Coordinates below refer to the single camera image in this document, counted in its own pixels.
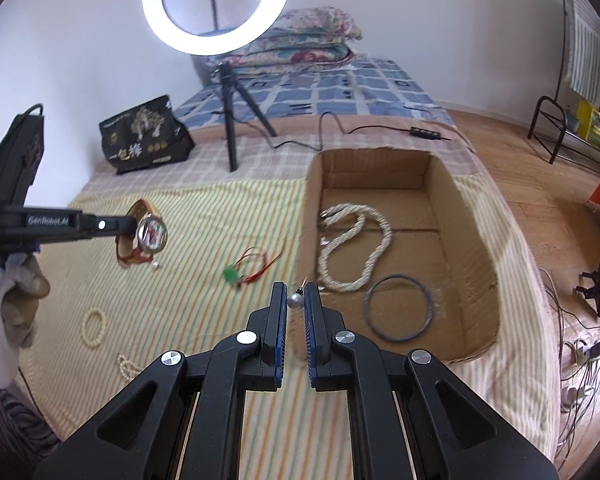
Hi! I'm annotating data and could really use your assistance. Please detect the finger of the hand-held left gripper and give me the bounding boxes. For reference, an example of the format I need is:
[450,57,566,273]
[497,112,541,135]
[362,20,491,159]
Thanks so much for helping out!
[80,213,137,242]

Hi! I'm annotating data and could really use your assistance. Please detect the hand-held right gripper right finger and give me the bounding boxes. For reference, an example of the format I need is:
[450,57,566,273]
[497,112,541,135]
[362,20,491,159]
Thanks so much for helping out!
[304,282,562,480]

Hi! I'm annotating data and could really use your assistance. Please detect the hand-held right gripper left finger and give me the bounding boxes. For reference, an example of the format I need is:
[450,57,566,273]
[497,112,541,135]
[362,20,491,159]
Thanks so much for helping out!
[32,282,287,480]

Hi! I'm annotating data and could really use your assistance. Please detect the silver bead earring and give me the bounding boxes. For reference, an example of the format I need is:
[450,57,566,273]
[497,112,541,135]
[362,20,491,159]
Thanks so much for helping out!
[287,280,312,311]

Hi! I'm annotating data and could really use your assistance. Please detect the brown leather wrist watch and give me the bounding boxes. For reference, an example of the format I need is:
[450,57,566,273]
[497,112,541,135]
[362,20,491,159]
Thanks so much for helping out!
[114,199,169,269]

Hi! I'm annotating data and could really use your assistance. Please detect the cardboard box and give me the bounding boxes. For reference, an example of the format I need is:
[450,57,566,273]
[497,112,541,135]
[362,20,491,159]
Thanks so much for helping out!
[300,147,504,364]

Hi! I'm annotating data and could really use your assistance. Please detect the person's left hand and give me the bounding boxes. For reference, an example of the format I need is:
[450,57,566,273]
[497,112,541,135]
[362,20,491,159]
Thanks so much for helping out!
[0,252,51,391]

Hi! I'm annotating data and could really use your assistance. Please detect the dark round bangle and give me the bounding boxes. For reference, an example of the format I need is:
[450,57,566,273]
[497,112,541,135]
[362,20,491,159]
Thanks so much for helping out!
[363,274,436,344]

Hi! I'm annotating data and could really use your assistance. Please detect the black printed bag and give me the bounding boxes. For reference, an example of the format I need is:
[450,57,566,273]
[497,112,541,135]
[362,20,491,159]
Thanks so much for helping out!
[98,94,196,176]

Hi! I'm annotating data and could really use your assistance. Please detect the black tripod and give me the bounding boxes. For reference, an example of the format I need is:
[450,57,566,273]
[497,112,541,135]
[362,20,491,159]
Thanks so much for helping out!
[213,61,279,174]

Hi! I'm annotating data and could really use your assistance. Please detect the zebra patterned cloth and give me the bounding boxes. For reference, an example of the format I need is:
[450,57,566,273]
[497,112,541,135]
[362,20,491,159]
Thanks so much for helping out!
[0,389,62,480]

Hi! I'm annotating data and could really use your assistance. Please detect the blue checkered bed sheet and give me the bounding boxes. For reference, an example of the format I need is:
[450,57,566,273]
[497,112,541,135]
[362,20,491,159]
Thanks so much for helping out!
[172,52,456,131]

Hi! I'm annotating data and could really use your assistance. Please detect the folded floral quilts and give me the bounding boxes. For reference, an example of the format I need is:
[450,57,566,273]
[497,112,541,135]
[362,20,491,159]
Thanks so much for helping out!
[229,6,364,70]

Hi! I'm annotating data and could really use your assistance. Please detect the black metal rack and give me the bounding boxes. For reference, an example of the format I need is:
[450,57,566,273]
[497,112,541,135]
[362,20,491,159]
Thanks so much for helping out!
[527,95,600,172]

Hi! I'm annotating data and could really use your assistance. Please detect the yellow box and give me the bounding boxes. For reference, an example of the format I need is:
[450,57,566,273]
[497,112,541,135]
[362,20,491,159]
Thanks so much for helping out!
[576,99,600,150]

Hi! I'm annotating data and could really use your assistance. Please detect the thin dark pole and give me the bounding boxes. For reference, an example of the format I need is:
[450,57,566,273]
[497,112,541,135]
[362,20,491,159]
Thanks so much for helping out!
[554,0,572,106]

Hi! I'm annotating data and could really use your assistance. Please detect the striped hanging cloth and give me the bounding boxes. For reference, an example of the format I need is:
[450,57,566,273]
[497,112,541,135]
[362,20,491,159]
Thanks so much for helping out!
[568,0,600,103]

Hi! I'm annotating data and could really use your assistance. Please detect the red string green pendant bracelet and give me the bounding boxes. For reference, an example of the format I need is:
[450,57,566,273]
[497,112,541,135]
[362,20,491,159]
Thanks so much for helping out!
[222,244,287,290]

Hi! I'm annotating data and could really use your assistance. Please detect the cream bead bracelet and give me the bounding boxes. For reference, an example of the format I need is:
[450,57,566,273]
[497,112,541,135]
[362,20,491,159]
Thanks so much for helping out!
[81,308,106,349]

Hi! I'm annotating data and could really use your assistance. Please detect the white twisted pearl necklace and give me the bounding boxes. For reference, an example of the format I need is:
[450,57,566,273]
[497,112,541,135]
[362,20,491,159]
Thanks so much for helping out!
[316,203,394,292]

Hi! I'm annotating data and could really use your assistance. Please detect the small white pearl necklace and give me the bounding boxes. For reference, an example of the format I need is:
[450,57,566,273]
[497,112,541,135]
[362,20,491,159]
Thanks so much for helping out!
[117,353,144,382]

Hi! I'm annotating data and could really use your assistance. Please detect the white ring light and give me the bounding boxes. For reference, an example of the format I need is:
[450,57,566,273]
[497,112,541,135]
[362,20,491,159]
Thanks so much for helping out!
[142,0,286,56]

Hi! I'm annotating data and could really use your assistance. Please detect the black cable with remote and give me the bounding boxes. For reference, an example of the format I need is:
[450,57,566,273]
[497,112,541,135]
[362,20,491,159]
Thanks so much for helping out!
[271,112,454,151]

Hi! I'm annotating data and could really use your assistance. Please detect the white charger with cables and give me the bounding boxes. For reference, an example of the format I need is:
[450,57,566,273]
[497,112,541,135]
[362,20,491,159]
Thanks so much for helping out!
[560,335,600,411]

